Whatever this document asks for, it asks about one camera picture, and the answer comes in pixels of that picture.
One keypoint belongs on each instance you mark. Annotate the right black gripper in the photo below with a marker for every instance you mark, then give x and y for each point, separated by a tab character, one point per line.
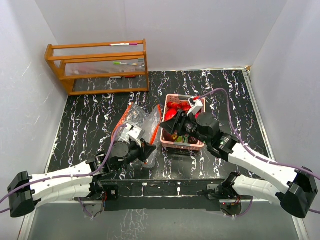
175	124

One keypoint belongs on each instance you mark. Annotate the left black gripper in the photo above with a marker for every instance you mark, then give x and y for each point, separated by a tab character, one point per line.
145	150

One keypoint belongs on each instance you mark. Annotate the clear orange zip bag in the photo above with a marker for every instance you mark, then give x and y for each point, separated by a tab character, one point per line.
149	123

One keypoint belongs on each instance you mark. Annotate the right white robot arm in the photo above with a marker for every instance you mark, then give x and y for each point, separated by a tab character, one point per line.
293	188

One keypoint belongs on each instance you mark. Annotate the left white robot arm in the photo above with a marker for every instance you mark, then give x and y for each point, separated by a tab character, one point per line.
27	192

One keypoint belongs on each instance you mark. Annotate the dark red plum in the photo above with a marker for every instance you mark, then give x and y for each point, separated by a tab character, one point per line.
170	137

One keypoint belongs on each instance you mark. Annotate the red strawberry bunch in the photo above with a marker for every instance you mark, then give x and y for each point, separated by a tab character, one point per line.
173	107

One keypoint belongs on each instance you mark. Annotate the pink perforated plastic basket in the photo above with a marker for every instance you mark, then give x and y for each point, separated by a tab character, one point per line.
177	98

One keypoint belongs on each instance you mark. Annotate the wooden shelf rack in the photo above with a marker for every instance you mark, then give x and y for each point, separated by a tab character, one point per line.
72	63

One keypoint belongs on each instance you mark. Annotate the green yellow toothbrush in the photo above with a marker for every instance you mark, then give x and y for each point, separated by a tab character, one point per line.
125	63

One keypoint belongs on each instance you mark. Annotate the pink white marker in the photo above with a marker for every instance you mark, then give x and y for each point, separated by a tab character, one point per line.
124	44

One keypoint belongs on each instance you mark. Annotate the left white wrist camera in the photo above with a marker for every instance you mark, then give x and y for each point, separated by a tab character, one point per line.
135	133

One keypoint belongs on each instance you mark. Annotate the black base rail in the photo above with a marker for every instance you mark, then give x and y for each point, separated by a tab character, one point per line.
181	194

